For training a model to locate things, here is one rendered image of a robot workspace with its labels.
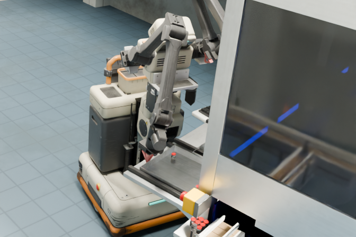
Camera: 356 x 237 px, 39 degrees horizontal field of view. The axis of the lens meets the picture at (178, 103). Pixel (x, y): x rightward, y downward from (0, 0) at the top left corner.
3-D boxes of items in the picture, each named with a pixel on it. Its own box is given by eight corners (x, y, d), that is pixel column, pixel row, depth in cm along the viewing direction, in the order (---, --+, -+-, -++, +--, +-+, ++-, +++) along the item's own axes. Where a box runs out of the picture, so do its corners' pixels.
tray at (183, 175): (233, 180, 230) (234, 173, 229) (201, 207, 211) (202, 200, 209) (174, 150, 247) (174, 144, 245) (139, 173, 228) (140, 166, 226)
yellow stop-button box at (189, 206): (206, 209, 197) (209, 194, 194) (196, 218, 192) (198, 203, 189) (191, 201, 201) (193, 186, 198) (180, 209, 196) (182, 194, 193)
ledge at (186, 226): (221, 236, 199) (222, 233, 198) (202, 254, 190) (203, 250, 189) (192, 219, 206) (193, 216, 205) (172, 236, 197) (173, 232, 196)
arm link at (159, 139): (171, 114, 221) (153, 110, 217) (178, 130, 212) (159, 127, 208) (161, 135, 226) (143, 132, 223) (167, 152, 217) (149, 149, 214)
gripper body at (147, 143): (153, 157, 222) (157, 144, 218) (138, 145, 227) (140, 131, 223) (163, 152, 227) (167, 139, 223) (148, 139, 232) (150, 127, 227)
